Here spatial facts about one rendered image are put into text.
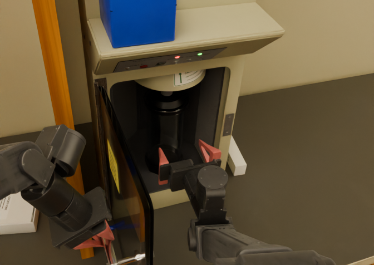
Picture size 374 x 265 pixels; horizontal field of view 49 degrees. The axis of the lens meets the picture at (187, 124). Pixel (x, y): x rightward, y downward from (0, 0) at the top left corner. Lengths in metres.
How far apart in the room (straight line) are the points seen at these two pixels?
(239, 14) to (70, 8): 0.57
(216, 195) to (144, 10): 0.34
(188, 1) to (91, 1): 0.17
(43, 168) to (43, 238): 0.53
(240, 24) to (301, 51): 0.87
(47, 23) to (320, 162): 0.96
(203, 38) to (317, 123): 0.88
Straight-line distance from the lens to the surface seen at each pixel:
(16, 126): 1.41
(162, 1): 0.63
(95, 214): 0.69
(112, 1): 0.61
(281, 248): 0.48
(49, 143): 0.64
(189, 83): 0.89
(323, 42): 1.64
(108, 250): 0.75
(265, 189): 1.22
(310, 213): 1.20
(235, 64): 0.89
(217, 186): 0.76
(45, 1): 0.62
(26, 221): 1.11
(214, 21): 0.74
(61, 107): 0.72
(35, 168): 0.59
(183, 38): 0.68
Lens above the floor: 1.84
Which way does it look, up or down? 41 degrees down
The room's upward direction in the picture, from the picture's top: 5 degrees clockwise
